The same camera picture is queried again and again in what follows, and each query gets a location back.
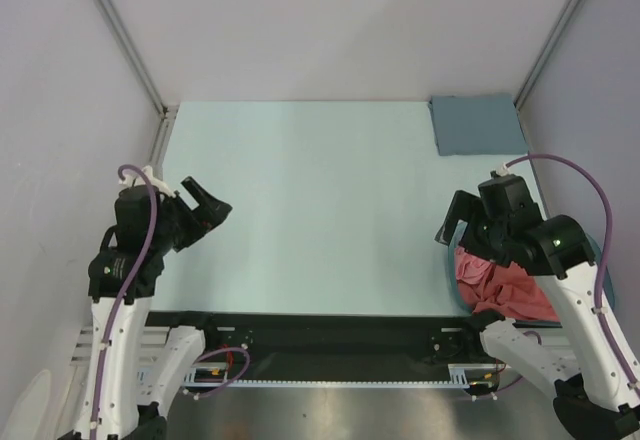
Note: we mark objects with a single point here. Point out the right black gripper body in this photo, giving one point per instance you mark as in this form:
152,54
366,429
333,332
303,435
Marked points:
470,217

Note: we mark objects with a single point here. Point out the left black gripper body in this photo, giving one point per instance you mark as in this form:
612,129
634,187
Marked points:
184,224

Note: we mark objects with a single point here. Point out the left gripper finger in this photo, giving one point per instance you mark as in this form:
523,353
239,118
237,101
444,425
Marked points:
212,213
201,197

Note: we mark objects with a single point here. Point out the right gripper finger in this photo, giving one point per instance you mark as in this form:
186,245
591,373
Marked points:
453,237
462,208

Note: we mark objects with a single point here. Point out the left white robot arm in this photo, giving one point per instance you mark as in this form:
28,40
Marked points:
118,403

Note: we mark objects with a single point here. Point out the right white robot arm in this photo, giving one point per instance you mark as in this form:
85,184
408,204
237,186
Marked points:
594,398

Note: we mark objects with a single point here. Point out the crumpled pink t-shirt in basin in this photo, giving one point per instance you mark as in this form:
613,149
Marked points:
510,291

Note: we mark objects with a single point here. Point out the folded blue-grey t-shirt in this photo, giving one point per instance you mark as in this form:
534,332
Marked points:
477,125

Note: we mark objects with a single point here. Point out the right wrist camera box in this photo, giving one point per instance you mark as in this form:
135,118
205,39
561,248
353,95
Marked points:
505,195

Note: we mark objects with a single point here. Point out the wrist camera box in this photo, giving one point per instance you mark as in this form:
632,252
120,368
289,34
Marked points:
140,203
505,195

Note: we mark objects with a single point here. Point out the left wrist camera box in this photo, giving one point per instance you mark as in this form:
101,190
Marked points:
140,203

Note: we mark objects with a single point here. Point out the white slotted cable duct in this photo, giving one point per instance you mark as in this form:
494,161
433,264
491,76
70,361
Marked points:
457,379

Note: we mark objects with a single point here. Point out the left aluminium frame post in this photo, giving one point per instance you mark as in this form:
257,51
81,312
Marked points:
130,52

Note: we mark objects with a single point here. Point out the aluminium frame post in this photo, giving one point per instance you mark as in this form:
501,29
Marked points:
552,41
130,52

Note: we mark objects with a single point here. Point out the right aluminium frame post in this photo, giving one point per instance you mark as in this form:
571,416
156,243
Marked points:
552,41

